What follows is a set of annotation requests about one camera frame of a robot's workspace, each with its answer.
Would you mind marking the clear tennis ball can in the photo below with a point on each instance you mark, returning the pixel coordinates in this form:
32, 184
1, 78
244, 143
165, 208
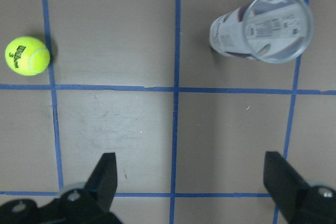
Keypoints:
271, 31

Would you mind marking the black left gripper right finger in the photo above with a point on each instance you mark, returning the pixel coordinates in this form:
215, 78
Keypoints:
298, 200

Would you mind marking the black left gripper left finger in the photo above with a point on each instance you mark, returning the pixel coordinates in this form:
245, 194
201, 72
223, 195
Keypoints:
79, 203

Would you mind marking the near right tennis ball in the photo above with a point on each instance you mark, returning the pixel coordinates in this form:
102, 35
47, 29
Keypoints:
27, 56

